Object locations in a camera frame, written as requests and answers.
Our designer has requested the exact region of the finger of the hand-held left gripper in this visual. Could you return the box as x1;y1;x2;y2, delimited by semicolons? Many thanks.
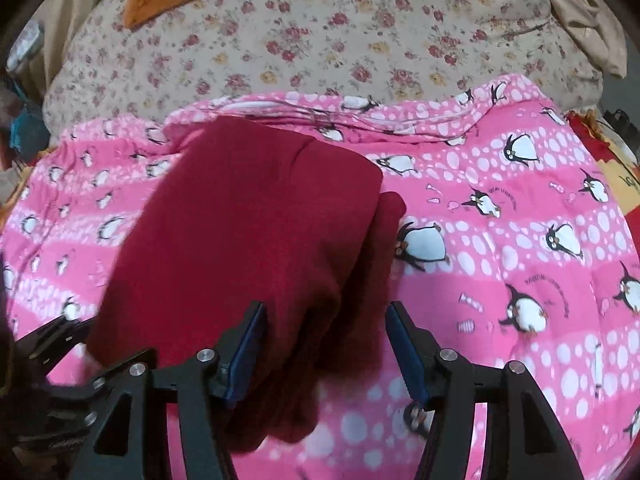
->
14;314;100;368
47;347;157;413

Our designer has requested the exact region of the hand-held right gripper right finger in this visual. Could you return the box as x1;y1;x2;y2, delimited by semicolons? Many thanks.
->
386;301;587;480

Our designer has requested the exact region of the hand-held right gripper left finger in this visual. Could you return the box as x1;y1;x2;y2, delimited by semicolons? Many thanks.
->
70;301;267;480

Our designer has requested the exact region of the dark red garment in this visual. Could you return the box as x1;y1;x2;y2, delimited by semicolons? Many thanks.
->
87;116;407;457

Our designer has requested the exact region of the pink penguin print blanket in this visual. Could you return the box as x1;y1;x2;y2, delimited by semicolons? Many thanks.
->
0;74;640;480

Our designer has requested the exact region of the teal cloth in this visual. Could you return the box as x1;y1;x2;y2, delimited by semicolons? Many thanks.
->
9;107;52;156

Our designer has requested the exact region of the red yellow printed cloth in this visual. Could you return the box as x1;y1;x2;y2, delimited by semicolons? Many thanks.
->
566;107;640;223

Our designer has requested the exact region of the floral bedsheet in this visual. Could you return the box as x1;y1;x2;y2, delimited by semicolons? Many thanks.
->
42;0;607;133

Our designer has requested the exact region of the beige cloth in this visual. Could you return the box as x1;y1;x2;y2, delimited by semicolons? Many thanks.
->
530;0;629;79

